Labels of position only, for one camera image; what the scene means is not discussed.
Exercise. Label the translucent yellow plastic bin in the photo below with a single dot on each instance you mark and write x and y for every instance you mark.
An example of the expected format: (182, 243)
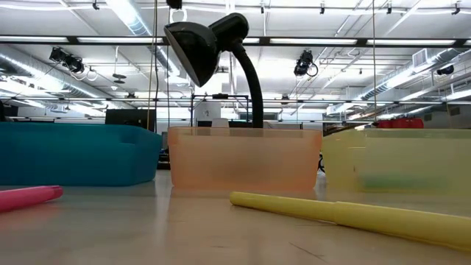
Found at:
(397, 154)

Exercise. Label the pink highlighter with clip cap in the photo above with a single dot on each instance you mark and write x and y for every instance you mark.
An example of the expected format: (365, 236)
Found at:
(25, 198)

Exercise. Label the translucent orange plastic bin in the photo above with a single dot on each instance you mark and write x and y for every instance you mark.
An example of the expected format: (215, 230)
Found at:
(243, 162)

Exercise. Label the white box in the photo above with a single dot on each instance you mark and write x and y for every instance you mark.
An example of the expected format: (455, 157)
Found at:
(207, 110)

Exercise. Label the black gooseneck desk lamp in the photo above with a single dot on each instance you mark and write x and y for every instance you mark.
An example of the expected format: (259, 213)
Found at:
(195, 51)

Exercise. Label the black monitor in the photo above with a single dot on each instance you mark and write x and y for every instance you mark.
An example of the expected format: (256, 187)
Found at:
(129, 119)

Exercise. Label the yellow highlighter with clip cap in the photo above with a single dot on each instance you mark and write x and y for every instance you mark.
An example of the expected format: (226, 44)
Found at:
(368, 217)

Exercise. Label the teal plastic bin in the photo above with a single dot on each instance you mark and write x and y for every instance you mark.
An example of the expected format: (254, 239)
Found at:
(73, 154)

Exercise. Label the red storage bin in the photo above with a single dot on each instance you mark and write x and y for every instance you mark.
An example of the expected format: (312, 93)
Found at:
(401, 123)

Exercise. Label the black ceiling-mounted device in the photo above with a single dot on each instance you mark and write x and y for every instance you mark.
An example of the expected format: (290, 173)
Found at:
(68, 60)

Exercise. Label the black background stand frame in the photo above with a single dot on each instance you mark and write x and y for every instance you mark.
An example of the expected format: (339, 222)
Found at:
(221, 96)

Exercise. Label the black metal rig frame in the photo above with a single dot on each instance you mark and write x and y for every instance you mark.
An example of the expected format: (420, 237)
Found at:
(263, 41)

